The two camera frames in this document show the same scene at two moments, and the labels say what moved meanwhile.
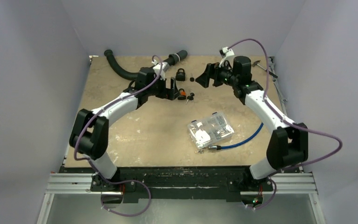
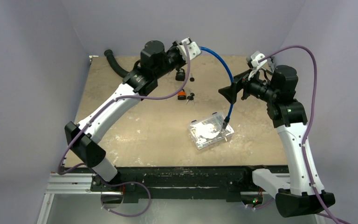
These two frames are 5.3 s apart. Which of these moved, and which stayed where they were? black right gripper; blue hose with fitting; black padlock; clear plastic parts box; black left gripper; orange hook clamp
Moved: black left gripper; blue hose with fitting; black right gripper
Stayed: black padlock; clear plastic parts box; orange hook clamp
